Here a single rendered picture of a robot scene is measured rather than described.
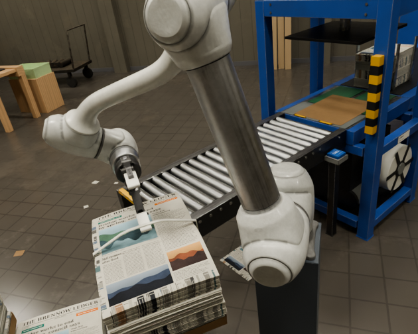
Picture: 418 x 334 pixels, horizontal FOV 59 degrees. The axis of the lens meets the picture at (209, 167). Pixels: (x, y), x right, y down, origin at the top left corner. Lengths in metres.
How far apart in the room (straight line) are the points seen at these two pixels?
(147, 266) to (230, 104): 0.45
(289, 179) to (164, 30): 0.56
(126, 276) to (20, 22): 8.78
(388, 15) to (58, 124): 1.68
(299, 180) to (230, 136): 0.33
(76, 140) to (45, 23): 8.00
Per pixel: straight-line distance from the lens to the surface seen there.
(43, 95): 6.50
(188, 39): 0.72
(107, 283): 0.97
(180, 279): 0.92
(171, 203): 1.15
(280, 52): 6.81
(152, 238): 1.03
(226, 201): 1.81
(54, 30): 8.99
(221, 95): 0.79
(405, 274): 2.66
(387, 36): 2.22
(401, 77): 3.28
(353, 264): 2.65
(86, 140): 1.15
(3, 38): 9.97
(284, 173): 1.07
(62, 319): 1.45
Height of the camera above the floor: 1.83
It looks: 29 degrees down
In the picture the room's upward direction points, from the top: 8 degrees counter-clockwise
